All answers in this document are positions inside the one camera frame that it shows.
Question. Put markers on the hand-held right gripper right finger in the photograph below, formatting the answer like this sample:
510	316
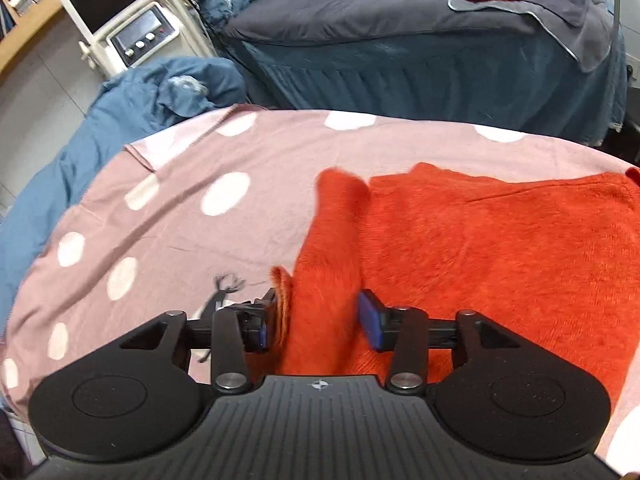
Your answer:
368	320

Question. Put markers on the pink polka dot blanket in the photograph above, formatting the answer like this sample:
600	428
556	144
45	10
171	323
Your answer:
175	240

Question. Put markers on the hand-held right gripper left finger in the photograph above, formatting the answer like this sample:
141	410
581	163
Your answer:
267	322

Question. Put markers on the red fuzzy sweater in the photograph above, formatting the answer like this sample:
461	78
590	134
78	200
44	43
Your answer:
475	260

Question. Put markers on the blue quilt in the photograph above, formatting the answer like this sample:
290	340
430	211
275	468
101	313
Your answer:
115	125

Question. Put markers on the crumpled blue cloth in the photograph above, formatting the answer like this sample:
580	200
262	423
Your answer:
225	0

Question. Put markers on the wooden desk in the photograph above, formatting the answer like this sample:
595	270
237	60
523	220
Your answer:
30	30

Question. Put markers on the massage bed with blue skirt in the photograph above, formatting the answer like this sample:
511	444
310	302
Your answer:
350	15

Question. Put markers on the white machine with knobs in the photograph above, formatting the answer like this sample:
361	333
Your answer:
142	35

